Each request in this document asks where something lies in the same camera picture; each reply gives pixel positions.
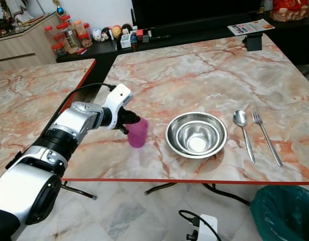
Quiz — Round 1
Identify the yellow round figurine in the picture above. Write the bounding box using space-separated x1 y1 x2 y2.
112 25 122 40

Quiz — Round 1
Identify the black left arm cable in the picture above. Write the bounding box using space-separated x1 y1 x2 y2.
58 82 118 124

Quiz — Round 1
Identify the white and blue box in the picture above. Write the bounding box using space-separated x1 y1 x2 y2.
121 34 134 49

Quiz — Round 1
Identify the marble folding table red edge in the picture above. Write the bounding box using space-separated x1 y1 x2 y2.
63 33 309 207
0 59 97 200

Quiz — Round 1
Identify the white robed statue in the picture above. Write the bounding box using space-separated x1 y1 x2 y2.
0 0 36 26

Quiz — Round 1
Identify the orange snack jar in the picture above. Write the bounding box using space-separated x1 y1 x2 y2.
73 19 85 38

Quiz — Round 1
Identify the small jar red lid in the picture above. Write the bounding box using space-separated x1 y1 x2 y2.
53 43 67 57

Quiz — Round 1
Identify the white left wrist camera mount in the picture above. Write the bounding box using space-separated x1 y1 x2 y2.
103 83 134 129

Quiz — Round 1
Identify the black television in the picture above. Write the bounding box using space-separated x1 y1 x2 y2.
131 0 265 29

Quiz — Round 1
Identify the printed paper flyer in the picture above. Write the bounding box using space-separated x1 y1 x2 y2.
227 19 275 36

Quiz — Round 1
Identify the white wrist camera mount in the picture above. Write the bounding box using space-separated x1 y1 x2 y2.
197 214 219 241
103 83 134 129

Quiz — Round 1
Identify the red and gold ornament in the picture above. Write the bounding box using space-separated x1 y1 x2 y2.
269 0 309 22

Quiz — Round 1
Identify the black television foot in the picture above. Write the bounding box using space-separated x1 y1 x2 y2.
246 33 263 52

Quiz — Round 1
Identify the stainless steel spoon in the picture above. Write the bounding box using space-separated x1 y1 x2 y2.
233 109 257 165

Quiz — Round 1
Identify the stainless steel fork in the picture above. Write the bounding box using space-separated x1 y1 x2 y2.
251 108 283 168

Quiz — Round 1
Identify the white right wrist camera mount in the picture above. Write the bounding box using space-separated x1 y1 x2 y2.
197 214 219 241

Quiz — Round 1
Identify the black television bench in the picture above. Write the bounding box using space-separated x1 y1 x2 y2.
57 15 309 90

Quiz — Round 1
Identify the bin with green bag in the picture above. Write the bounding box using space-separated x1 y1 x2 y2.
250 185 309 241

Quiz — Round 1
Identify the light wooden drawer cabinet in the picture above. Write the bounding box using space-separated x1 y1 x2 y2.
0 13 63 74

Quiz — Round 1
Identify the black and white figurine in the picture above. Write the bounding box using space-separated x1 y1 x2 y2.
102 27 112 42

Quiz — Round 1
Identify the stainless steel bowl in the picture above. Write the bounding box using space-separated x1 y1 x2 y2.
165 111 229 160

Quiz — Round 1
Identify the hanging blue ball ornament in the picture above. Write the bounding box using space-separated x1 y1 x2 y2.
53 0 64 16

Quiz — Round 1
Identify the purple plastic cup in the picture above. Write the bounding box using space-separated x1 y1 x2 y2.
127 118 149 149

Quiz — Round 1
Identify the tall clear jar red lid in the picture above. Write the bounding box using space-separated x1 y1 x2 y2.
58 23 79 51

